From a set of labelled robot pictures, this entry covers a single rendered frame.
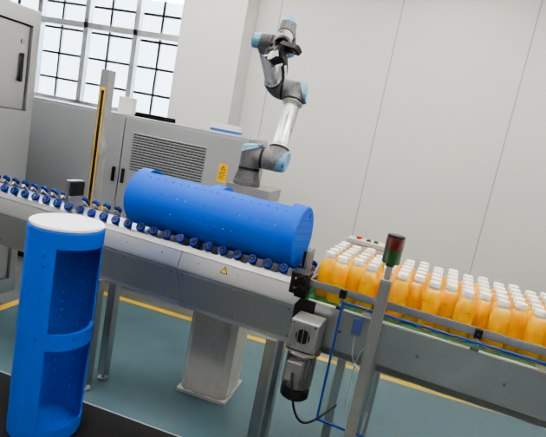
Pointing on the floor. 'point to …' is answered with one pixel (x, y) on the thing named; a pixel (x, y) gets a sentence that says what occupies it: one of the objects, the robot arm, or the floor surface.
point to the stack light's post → (367, 357)
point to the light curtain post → (100, 135)
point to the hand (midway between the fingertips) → (276, 72)
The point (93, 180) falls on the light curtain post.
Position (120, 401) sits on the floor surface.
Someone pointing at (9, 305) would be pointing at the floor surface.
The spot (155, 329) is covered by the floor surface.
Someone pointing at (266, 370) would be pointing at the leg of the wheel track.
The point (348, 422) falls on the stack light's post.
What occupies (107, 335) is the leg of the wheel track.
